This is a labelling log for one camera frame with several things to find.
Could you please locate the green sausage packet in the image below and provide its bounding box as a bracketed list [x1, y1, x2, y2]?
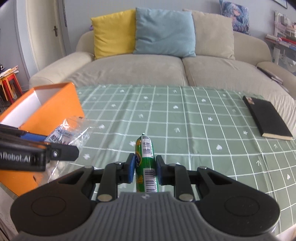
[135, 133, 160, 193]

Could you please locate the clear bag of white candies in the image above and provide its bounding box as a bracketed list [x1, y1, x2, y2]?
[43, 116, 92, 183]

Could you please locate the beige sofa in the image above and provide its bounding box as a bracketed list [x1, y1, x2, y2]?
[29, 30, 296, 139]

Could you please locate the black book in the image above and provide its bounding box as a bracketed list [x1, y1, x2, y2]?
[242, 95, 294, 141]

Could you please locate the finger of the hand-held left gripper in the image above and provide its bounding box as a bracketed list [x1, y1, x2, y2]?
[0, 138, 79, 162]
[0, 124, 50, 143]

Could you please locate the green checked tablecloth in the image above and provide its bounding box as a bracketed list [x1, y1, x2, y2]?
[0, 84, 296, 232]

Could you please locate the red stool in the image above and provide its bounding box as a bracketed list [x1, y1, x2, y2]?
[0, 72, 23, 105]

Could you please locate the orange cardboard box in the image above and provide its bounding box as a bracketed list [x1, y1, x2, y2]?
[0, 82, 85, 196]

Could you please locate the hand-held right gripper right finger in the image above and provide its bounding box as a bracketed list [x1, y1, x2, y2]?
[155, 155, 228, 202]

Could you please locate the stack of papers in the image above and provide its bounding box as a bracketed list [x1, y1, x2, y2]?
[0, 65, 19, 79]

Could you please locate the light blue cushion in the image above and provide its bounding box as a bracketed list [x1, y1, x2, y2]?
[133, 7, 196, 58]

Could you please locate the yellow cushion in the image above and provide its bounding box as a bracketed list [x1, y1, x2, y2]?
[91, 9, 137, 60]

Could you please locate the white door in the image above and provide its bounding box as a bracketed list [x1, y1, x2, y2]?
[25, 0, 70, 72]

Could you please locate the stack of books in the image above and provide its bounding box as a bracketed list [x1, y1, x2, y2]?
[265, 34, 296, 50]

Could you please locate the beige cushion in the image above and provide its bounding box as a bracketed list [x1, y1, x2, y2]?
[183, 9, 236, 60]

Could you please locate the printed cushion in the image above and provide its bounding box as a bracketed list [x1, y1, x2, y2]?
[218, 0, 251, 35]

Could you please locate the white shelf unit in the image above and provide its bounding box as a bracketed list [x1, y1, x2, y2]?
[265, 10, 296, 77]

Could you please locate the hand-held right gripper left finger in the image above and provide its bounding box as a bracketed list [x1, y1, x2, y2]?
[59, 154, 136, 202]

